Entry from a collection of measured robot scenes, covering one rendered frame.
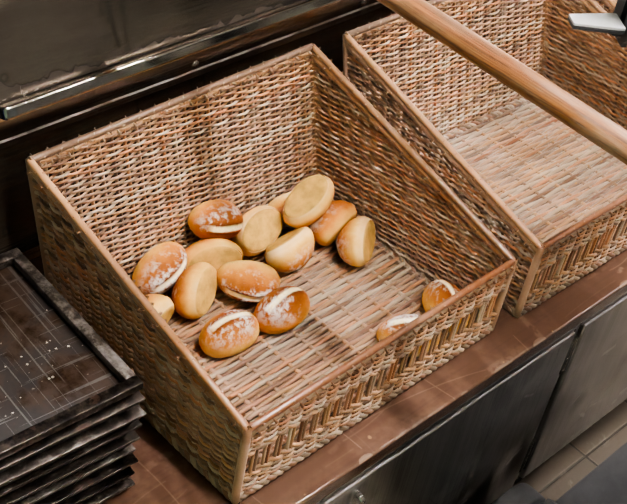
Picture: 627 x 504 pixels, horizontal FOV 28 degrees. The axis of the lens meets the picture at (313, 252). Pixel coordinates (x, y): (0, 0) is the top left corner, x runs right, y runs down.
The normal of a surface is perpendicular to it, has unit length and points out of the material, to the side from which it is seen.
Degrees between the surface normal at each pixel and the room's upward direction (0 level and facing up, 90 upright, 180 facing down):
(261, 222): 47
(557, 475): 0
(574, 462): 0
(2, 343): 0
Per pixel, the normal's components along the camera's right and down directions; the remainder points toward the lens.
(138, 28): 0.69, 0.27
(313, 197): -0.27, -0.47
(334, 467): 0.15, -0.74
